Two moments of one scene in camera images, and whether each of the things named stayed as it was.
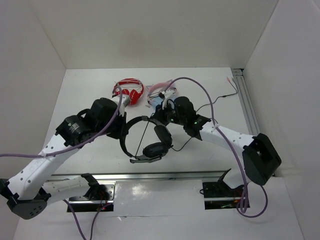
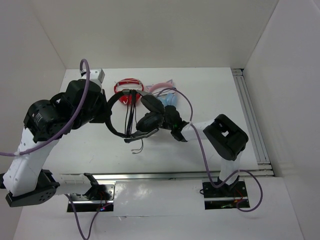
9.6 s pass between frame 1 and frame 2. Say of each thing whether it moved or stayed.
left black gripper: moved
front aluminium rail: stayed
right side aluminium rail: stayed
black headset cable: moved
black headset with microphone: moved
